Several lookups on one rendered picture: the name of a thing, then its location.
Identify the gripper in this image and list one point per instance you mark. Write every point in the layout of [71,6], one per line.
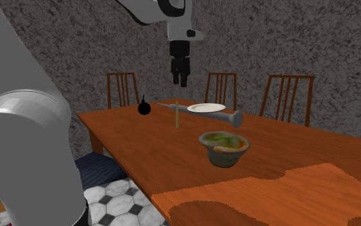
[180,48]

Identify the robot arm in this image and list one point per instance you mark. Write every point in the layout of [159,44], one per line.
[27,140]

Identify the wooden slat-back chair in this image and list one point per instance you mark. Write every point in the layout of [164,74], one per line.
[288,97]
[122,89]
[220,87]

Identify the white plate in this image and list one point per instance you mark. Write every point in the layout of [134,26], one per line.
[205,108]

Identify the green upright stick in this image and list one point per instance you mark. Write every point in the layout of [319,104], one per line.
[177,116]

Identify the black round ball with stem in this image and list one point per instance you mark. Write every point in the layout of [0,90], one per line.
[144,108]

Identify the thin olive stick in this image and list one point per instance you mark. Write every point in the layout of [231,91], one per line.
[119,112]

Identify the wooden dining table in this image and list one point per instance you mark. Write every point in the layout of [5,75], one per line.
[155,150]

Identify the grey bowl with green-orange inside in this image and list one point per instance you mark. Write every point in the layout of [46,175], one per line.
[224,156]

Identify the dark blue striped rug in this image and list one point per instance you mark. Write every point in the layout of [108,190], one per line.
[99,170]

